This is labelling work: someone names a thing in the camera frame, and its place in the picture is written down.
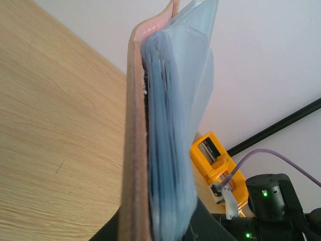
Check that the yellow bin with black cards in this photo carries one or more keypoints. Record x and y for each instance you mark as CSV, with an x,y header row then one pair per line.
x,y
203,165

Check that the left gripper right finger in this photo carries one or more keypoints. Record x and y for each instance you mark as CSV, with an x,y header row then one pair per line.
x,y
203,226

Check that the pink leather card holder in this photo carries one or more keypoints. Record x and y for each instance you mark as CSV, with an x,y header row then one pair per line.
x,y
170,72

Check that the black card stack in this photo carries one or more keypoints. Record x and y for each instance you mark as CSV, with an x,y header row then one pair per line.
x,y
209,150

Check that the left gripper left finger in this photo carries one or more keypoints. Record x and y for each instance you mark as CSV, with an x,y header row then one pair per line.
x,y
109,232

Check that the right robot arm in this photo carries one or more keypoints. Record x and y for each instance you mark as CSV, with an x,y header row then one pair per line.
x,y
278,213

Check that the right black frame post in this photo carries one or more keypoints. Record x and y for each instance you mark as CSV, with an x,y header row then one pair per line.
x,y
276,127

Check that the yellow bin with red cards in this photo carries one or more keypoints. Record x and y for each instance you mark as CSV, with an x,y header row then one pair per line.
x,y
225,175

